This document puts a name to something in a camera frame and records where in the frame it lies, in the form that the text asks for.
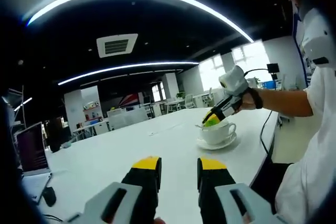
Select person in white shirt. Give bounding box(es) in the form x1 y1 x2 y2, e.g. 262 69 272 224
274 7 336 224

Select person's right hand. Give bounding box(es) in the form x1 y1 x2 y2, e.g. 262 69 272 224
234 87 264 115

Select short ceiling light strip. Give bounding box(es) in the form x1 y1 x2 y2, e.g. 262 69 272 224
13 97 33 112

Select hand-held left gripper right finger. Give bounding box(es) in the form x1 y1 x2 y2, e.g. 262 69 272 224
197 156 287 224

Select black monitor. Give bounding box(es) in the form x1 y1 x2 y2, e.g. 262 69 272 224
266 62 280 81

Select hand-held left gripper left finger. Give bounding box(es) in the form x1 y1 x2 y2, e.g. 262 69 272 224
65 156 162 224

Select square ceiling air vent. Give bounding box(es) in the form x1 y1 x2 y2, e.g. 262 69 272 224
96 33 139 59

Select white low cabinet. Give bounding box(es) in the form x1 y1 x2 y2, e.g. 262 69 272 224
107 106 149 131

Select silver laptop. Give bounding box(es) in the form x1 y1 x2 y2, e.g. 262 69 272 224
15 121 54 205

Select white tabletop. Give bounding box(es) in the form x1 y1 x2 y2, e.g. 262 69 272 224
22 107 279 224

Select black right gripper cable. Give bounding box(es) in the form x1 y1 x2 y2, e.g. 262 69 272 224
242 68 279 157

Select red blue striped wall mural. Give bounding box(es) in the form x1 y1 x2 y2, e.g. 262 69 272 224
119 92 144 110

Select white coffee cup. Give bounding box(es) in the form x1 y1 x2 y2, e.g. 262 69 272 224
199 122 237 146

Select straight ceiling light strip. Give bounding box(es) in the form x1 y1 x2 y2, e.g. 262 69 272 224
57 61 200 87

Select black computer mouse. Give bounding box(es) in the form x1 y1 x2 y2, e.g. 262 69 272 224
41 186 57 207

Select white round coffee tray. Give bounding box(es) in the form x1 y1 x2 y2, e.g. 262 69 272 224
196 132 238 151

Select colourful display shelf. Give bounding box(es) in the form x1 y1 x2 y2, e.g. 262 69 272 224
83 101 103 123

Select white chest device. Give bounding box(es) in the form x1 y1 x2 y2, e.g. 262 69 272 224
301 30 332 65

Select white office chair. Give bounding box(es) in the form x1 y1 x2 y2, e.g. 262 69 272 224
183 93 196 110

